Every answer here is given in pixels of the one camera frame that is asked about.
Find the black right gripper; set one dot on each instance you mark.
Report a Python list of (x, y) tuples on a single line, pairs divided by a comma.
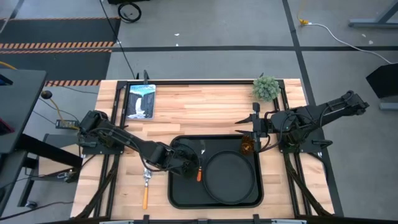
[(258, 127)]

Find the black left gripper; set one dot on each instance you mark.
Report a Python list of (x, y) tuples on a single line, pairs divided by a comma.
[(183, 157)]

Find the amber translucent cup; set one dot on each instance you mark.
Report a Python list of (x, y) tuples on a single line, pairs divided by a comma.
[(247, 145)]

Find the black round plate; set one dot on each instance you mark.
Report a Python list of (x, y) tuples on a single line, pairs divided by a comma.
[(229, 177)]

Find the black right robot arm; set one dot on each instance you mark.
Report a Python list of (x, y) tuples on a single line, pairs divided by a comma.
[(320, 118)]

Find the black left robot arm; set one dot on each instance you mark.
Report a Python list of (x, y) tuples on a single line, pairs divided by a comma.
[(124, 140)]

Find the black rectangular tray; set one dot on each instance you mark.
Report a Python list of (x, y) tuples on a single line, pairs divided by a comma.
[(217, 193)]

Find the small green artificial plant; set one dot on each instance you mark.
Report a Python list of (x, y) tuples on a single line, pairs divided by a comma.
[(266, 88)]

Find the waterfall picture card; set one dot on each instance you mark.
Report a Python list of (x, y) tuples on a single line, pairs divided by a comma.
[(141, 101)]

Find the black power adapter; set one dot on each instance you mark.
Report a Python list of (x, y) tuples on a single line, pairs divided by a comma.
[(65, 124)]

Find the black angular box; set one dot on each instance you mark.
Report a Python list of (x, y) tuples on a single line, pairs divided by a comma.
[(384, 80)]

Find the black round floor plug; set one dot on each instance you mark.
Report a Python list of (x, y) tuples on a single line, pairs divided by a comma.
[(46, 94)]

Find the grey metal table leg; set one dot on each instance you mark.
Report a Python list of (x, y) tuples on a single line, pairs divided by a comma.
[(377, 20)]

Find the black floor mat striped edge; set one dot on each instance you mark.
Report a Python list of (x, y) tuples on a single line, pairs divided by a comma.
[(56, 49)]

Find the dark grey desk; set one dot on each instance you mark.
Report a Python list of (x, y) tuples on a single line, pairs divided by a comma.
[(17, 109)]

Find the red-edged device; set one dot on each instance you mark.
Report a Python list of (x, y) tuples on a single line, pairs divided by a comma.
[(4, 127)]

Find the black aluminium table frame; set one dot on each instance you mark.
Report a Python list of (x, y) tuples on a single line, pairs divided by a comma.
[(115, 93)]

